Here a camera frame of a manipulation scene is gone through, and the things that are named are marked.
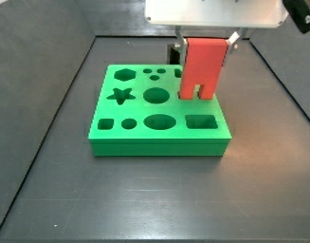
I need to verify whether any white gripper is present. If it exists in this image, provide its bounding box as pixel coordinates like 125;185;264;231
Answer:
144;0;288;65

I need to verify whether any red double-square peg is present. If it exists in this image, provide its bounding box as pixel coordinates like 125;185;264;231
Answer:
179;38;228;100

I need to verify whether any green shape-sorter block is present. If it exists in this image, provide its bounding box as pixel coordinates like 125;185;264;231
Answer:
89;65;232;156

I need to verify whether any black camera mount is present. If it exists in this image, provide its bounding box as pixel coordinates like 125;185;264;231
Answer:
282;0;310;34

